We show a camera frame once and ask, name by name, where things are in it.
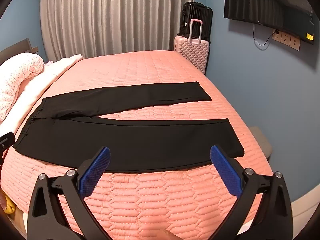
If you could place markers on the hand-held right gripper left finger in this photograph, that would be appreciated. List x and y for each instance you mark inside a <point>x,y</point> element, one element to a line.
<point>96,171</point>

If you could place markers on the wall-mounted television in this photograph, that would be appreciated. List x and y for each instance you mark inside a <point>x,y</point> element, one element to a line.
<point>262,2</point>

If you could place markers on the grey headboard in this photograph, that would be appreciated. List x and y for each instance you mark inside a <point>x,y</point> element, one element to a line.
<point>15,47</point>

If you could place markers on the white wall socket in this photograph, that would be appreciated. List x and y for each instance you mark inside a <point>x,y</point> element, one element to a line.
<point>285,40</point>
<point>276,37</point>
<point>295,43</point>

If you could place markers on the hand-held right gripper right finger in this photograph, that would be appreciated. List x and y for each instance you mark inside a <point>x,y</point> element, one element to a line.
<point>225,171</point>

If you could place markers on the grey pleated curtain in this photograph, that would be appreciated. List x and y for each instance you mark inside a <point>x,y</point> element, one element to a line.
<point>112,17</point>

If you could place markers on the yellow soft object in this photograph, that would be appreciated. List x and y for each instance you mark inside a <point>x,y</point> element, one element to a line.
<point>9,207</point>

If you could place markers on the pink hard suitcase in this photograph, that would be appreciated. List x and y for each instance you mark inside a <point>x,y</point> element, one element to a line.
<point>195,52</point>

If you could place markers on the pink quilted bed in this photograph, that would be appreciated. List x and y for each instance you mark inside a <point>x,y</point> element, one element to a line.
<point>150,67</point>

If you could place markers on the black pants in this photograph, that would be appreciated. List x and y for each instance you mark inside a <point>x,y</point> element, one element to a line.
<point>125,140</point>

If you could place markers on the black hard suitcase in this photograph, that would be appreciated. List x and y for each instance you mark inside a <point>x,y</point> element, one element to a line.
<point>200,12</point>

